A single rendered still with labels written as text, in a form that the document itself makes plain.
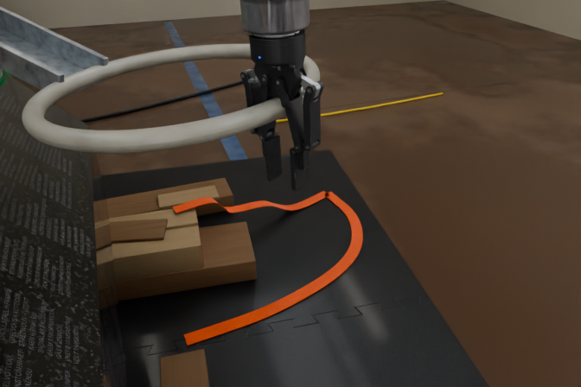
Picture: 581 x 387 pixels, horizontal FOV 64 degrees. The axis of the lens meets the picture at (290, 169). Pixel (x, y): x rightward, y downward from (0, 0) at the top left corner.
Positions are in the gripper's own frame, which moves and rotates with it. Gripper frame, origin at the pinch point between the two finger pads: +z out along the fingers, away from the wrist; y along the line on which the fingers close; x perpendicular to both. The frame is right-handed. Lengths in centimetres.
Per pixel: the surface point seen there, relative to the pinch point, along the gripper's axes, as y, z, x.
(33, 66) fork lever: 48, -12, 13
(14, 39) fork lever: 66, -14, 8
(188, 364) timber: 36, 70, 5
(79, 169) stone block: 58, 16, 7
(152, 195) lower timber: 116, 72, -43
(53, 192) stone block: 48, 13, 17
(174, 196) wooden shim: 107, 71, -48
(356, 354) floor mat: 7, 84, -34
